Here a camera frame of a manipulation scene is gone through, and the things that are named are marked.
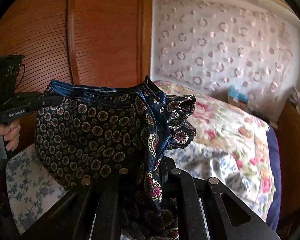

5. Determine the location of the blue floral bed sheet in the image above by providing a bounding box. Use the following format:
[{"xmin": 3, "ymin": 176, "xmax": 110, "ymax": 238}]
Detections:
[{"xmin": 5, "ymin": 144, "xmax": 240, "ymax": 232}]

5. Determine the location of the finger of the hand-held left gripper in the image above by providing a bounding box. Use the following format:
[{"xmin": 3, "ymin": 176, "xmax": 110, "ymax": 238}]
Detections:
[{"xmin": 30, "ymin": 95, "xmax": 64, "ymax": 112}]

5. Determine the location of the cardboard box with blue bags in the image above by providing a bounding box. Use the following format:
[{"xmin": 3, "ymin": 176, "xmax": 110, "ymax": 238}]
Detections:
[{"xmin": 227, "ymin": 85, "xmax": 248, "ymax": 109}]

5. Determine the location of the navy bed sheet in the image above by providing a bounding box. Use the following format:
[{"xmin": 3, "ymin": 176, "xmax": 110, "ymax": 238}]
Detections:
[{"xmin": 266, "ymin": 126, "xmax": 282, "ymax": 232}]

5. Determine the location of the person's left hand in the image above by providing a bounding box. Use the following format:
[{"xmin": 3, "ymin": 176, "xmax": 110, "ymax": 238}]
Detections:
[{"xmin": 0, "ymin": 123, "xmax": 21, "ymax": 152}]

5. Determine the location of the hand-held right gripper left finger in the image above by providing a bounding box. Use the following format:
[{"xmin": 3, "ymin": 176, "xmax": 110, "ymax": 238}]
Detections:
[{"xmin": 20, "ymin": 167, "xmax": 131, "ymax": 240}]

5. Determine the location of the navy patterned satin pajama top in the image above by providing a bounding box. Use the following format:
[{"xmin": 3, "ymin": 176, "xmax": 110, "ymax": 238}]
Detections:
[{"xmin": 35, "ymin": 76, "xmax": 197, "ymax": 240}]

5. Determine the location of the circle patterned wall curtain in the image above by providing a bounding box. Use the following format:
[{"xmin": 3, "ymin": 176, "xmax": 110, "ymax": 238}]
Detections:
[{"xmin": 152, "ymin": 0, "xmax": 297, "ymax": 122}]

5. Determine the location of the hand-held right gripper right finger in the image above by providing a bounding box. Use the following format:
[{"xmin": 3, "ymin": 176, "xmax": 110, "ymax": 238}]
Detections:
[{"xmin": 160, "ymin": 157, "xmax": 278, "ymax": 240}]

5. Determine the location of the wooden cabinet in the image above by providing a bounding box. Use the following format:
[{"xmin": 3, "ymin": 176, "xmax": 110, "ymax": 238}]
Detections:
[{"xmin": 277, "ymin": 99, "xmax": 300, "ymax": 223}]

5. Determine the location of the wooden wardrobe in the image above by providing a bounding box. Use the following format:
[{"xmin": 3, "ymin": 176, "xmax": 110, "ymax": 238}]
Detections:
[{"xmin": 0, "ymin": 0, "xmax": 153, "ymax": 160}]

